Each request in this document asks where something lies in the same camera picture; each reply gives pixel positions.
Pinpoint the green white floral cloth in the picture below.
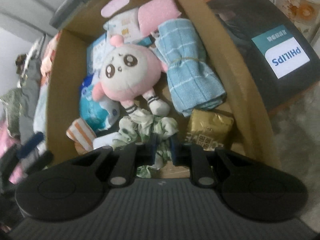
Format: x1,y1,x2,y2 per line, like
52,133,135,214
111,109,178,178

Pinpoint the orange white striped cloth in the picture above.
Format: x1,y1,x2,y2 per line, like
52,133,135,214
65,118,123,153

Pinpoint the blue checked towel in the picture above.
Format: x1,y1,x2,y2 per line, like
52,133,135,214
156,18,226,116

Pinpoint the pink round plush doll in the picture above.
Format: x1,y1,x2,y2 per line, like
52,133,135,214
92,35,170,116

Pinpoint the gold foil pack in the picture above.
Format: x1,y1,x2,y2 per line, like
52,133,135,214
185,109,234,151

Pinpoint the blue white tissue pack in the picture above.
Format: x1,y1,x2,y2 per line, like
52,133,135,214
79,72,120,133

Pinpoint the cardboard box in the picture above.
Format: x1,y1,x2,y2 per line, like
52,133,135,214
46,0,280,168

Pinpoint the black Philips box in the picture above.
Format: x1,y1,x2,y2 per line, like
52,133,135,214
203,0,319,113

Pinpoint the pink sponge block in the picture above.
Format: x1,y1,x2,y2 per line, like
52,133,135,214
138,0,181,37

